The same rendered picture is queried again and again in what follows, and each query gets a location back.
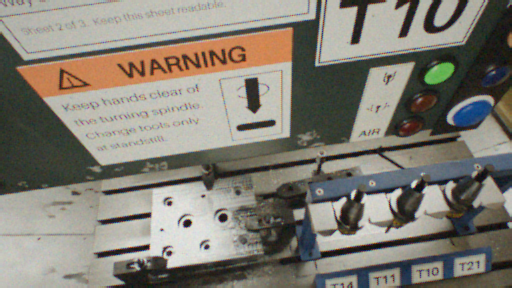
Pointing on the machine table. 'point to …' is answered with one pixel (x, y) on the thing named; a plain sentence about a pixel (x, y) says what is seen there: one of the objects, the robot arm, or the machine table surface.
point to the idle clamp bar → (312, 182)
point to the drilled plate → (231, 253)
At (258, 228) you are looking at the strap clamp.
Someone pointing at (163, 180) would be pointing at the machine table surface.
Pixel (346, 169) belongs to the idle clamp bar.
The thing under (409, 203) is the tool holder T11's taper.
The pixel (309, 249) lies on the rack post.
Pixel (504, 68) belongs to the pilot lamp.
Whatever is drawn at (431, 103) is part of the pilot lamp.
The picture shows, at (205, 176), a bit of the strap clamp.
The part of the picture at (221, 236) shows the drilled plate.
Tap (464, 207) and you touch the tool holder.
